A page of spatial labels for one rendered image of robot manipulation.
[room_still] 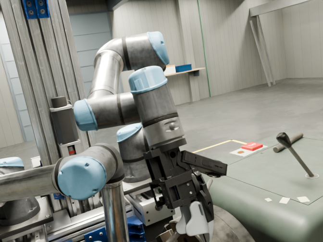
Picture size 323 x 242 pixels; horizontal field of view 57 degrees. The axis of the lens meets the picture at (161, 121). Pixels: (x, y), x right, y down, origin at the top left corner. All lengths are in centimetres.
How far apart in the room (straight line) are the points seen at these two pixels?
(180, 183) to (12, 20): 102
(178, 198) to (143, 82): 22
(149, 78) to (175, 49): 985
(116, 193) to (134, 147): 31
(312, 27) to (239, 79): 322
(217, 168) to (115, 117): 25
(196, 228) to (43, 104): 94
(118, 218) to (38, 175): 30
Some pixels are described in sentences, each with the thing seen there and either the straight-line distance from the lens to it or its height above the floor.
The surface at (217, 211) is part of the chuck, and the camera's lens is 84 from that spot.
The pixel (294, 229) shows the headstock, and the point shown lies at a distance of 77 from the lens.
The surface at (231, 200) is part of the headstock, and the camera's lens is 89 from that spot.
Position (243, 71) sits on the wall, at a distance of 1208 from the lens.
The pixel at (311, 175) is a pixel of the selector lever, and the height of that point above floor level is 126.
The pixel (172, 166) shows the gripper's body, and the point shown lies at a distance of 58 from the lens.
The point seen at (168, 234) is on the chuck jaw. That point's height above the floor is 119.
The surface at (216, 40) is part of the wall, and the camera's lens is 1135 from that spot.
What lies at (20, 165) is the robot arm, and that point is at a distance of 123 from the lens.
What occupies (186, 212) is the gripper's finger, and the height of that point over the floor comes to 135.
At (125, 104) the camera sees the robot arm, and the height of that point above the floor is 157.
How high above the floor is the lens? 166
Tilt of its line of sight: 12 degrees down
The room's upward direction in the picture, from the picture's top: 10 degrees counter-clockwise
